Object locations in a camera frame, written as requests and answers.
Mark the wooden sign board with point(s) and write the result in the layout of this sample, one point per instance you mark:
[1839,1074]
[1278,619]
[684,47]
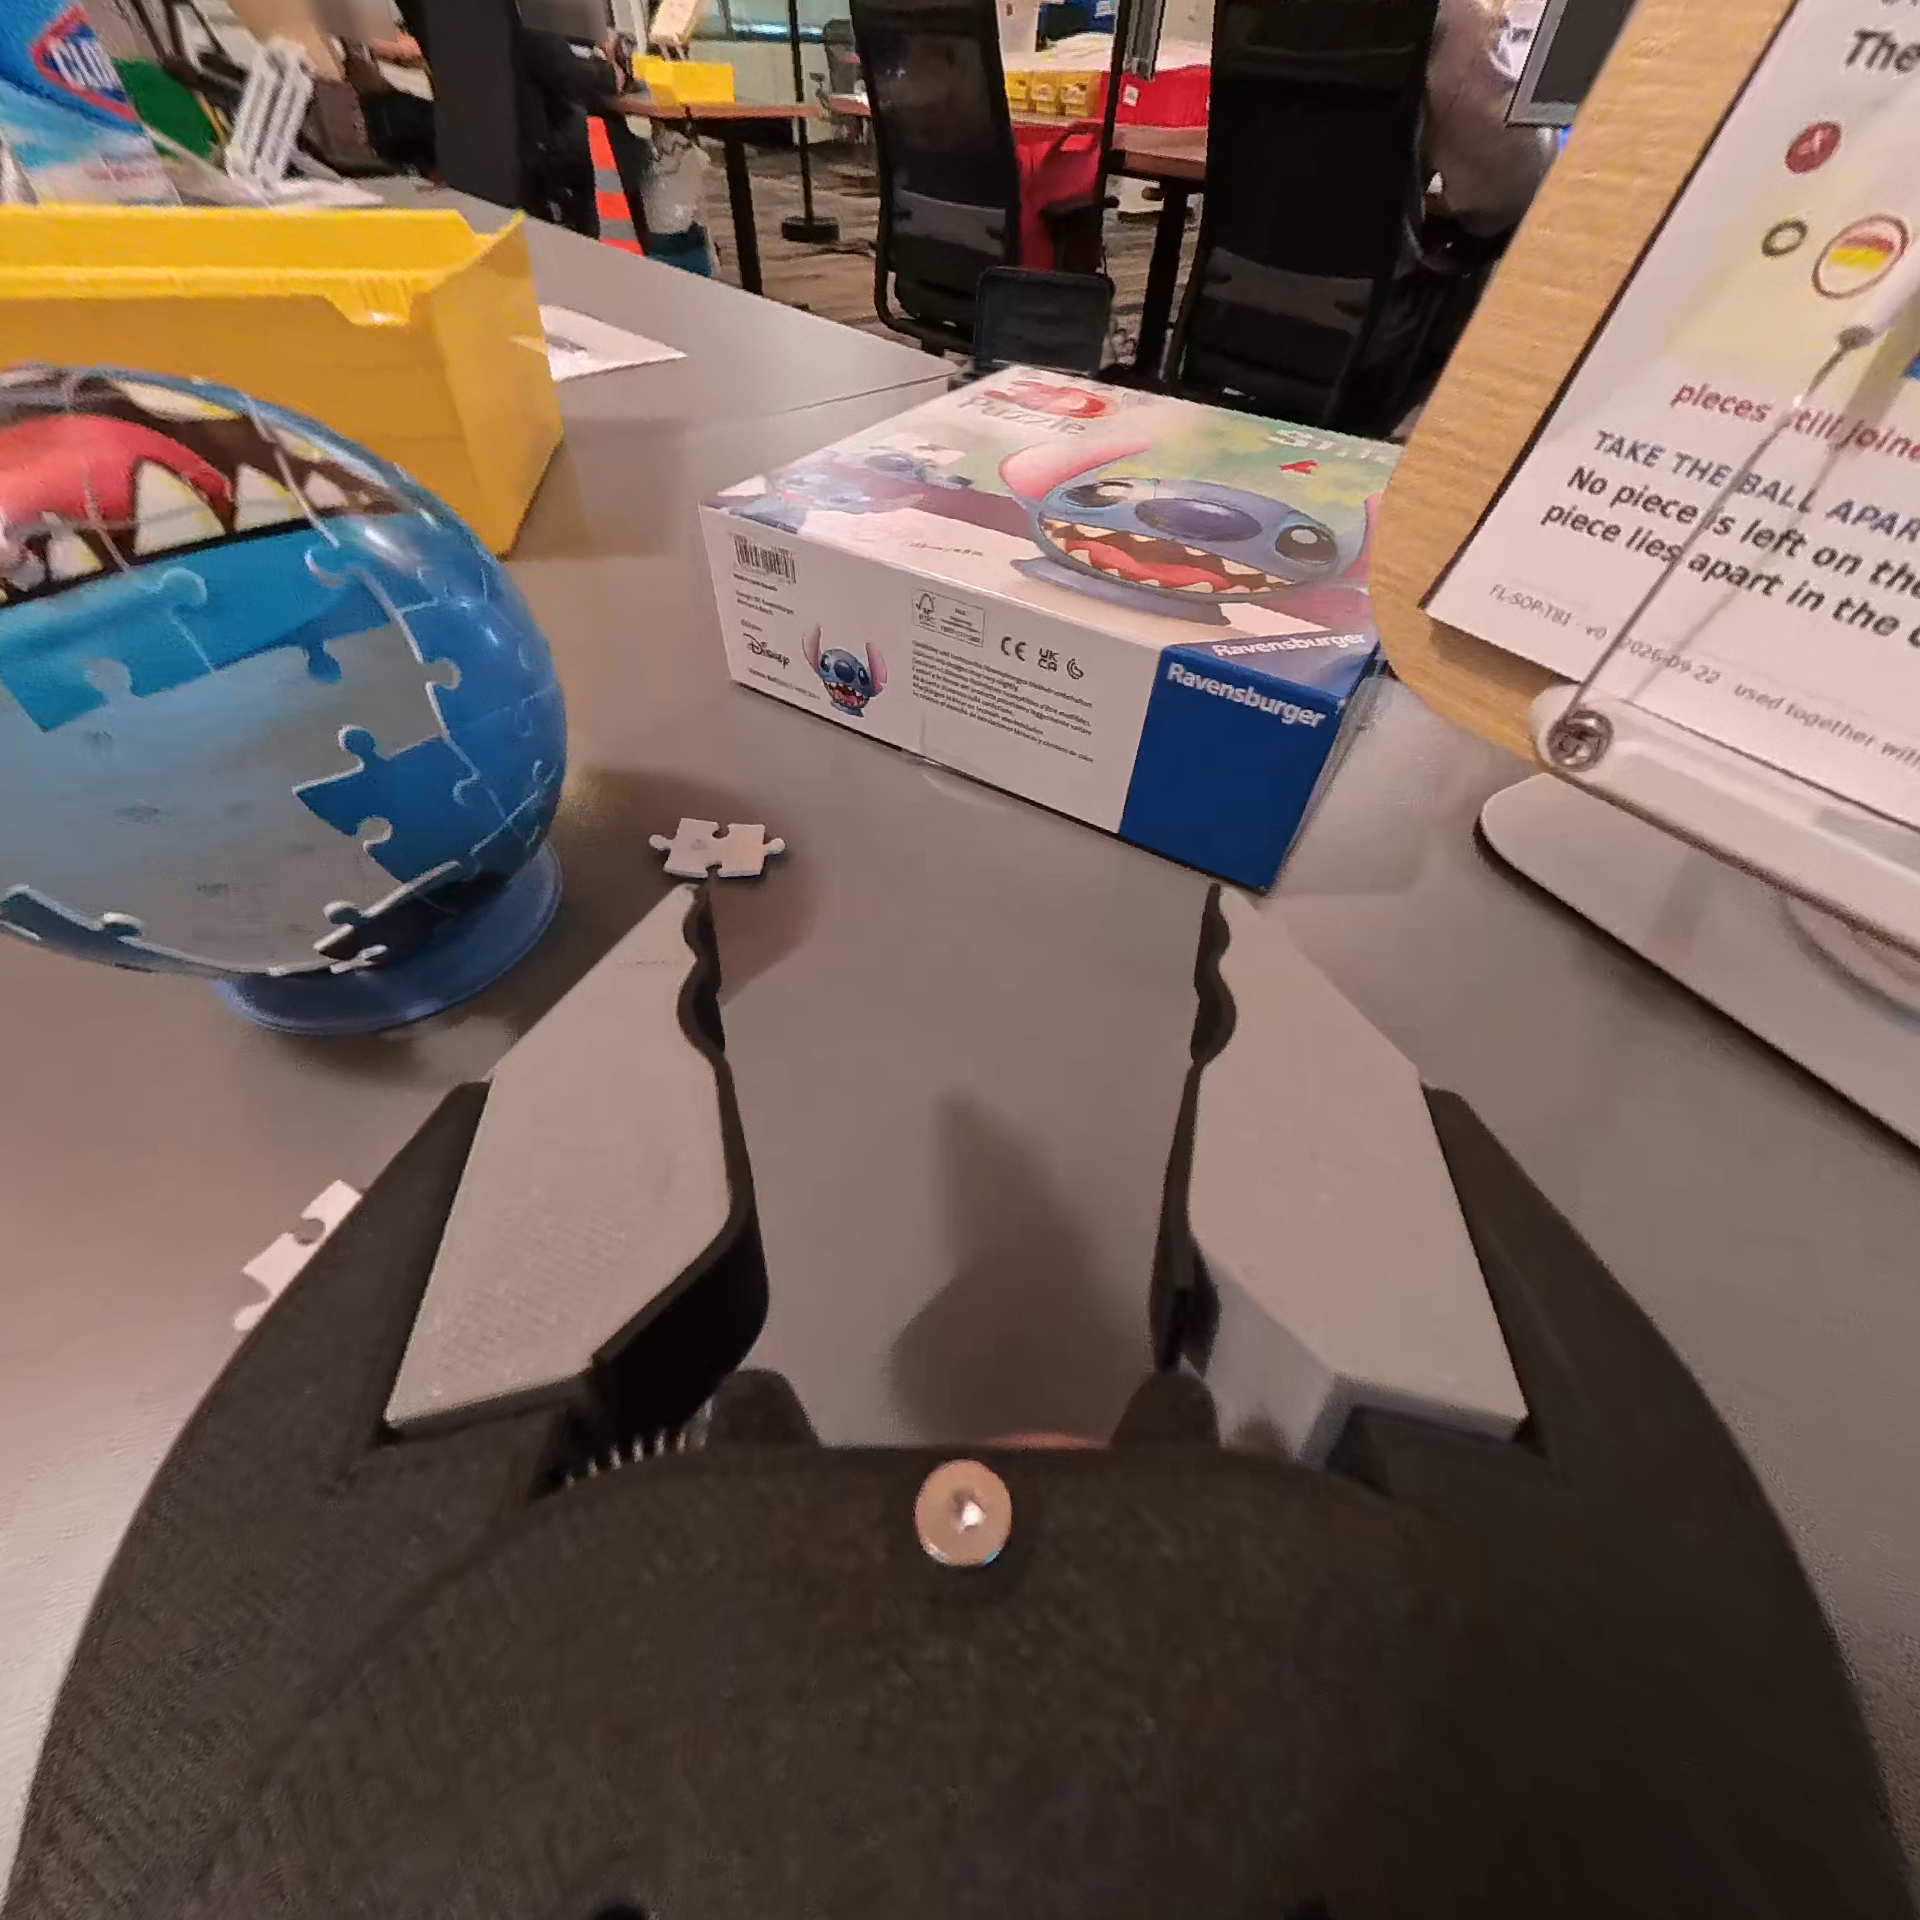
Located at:
[1501,450]

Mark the small yellow bin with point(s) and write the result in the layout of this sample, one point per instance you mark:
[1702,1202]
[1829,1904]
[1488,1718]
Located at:
[683,77]

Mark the blue puzzle ball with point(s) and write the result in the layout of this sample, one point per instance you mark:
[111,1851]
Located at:
[227,719]

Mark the white puzzle piece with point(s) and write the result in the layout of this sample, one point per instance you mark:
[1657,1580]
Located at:
[294,1255]
[713,848]

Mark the red bag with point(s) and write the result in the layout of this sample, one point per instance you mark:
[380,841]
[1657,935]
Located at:
[1056,179]

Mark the blue wipes canister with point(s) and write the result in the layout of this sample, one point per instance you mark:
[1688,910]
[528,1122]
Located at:
[77,103]

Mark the yellow plastic bin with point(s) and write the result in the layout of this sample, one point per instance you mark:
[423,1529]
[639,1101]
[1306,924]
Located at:
[379,378]

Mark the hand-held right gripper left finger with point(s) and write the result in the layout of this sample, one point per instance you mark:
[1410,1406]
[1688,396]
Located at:
[588,1198]

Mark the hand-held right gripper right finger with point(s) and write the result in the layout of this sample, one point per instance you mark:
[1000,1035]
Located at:
[1322,1198]

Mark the wooden background table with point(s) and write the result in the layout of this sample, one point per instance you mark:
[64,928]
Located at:
[722,108]

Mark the white paper sheet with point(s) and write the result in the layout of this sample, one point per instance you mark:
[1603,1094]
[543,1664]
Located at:
[604,340]

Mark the printed instruction sheet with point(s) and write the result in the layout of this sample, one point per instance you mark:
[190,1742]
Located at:
[1682,344]

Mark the dark computer monitor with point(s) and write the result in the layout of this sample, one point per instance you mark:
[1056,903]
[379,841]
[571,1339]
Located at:
[1573,52]

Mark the black office chair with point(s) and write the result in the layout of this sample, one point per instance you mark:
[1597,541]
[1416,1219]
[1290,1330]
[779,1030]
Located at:
[1306,151]
[932,151]

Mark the white plastic rack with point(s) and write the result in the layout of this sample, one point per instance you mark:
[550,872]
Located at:
[272,103]

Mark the printed cardboard puzzle box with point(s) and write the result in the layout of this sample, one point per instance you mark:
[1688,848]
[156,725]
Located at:
[975,602]

